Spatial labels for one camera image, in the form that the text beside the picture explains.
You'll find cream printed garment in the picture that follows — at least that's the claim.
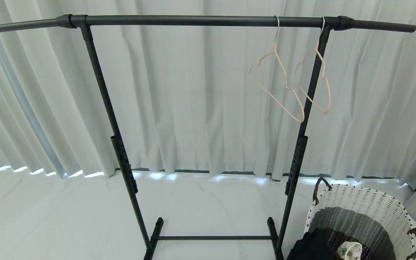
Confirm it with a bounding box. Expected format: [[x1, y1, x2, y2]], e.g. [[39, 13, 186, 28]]
[[335, 241, 363, 260]]

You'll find white curtain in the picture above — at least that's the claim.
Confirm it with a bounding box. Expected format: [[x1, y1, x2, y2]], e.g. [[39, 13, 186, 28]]
[[0, 0, 416, 190]]

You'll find pink clothes hanger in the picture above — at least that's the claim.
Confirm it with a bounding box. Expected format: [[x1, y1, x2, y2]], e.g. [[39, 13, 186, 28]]
[[295, 17, 331, 115], [248, 16, 305, 123]]

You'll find white laundry basket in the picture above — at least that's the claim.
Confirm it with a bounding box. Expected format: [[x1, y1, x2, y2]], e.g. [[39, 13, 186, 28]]
[[304, 177, 416, 260]]

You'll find black clothes rack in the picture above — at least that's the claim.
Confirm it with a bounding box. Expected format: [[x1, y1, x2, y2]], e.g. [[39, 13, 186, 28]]
[[0, 14, 416, 260]]

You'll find black garment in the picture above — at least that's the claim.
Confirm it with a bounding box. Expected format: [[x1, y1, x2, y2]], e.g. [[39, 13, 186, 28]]
[[287, 229, 340, 260]]

